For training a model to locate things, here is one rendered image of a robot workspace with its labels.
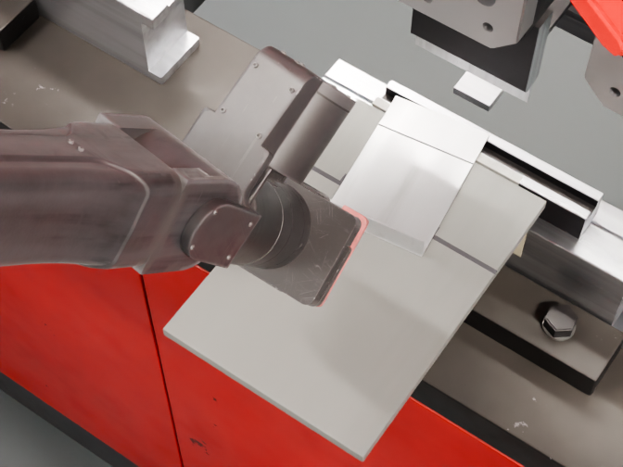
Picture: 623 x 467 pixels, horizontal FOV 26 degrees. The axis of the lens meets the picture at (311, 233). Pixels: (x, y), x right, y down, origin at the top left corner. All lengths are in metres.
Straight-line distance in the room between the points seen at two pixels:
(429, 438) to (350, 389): 0.25
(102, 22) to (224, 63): 0.12
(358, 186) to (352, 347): 0.14
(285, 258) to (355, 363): 0.18
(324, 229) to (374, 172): 0.23
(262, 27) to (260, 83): 1.73
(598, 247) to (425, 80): 1.34
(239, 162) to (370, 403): 0.29
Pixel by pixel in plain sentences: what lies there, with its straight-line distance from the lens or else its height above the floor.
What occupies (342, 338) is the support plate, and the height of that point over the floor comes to 1.00.
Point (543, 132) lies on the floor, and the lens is 2.37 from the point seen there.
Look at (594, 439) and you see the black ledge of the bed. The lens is 1.13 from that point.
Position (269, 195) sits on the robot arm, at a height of 1.23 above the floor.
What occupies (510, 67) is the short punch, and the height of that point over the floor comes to 1.12.
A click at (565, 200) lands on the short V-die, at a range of 1.09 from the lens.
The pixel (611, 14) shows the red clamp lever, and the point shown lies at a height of 1.29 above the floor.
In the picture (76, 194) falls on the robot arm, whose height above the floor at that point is 1.38.
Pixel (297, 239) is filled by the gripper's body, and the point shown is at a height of 1.18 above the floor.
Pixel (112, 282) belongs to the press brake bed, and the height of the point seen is 0.68.
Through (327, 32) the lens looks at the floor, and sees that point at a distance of 2.47.
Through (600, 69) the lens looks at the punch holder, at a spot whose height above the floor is 1.21.
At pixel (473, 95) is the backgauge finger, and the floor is 1.00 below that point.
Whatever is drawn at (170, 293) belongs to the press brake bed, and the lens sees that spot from 1.33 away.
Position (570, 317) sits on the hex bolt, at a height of 0.92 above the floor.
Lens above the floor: 1.90
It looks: 58 degrees down
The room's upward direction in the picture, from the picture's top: straight up
